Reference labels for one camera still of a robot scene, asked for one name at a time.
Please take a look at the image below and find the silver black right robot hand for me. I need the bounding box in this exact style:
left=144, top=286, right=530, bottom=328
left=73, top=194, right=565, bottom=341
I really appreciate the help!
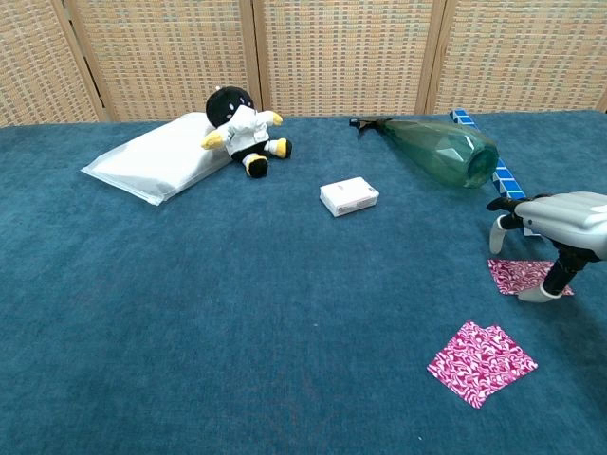
left=487, top=191, right=607, bottom=303

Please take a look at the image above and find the small white box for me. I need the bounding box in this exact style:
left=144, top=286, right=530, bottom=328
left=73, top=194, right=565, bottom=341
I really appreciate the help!
left=319, top=176, right=380, bottom=219

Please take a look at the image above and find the blue white snake puzzle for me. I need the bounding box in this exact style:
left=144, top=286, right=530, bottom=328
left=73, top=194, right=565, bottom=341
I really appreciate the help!
left=448, top=108, right=542, bottom=236

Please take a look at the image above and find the green glass spray bottle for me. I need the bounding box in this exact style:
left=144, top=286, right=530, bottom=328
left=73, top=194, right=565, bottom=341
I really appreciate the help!
left=349, top=117, right=500, bottom=190

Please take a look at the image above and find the woven wicker screen panel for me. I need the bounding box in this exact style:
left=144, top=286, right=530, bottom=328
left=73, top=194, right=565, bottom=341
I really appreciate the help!
left=0, top=0, right=110, bottom=128
left=416, top=0, right=607, bottom=115
left=64, top=0, right=263, bottom=123
left=250, top=0, right=447, bottom=118

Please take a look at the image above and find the black white plush doll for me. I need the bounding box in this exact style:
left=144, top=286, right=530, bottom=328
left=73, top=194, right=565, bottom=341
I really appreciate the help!
left=200, top=84, right=293, bottom=180

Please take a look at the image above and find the blue felt table cover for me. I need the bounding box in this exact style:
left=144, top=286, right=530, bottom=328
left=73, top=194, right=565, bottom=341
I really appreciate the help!
left=0, top=109, right=607, bottom=455

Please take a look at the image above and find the white padded plastic bag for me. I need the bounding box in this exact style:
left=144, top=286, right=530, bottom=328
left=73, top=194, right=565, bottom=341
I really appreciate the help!
left=80, top=111, right=233, bottom=207

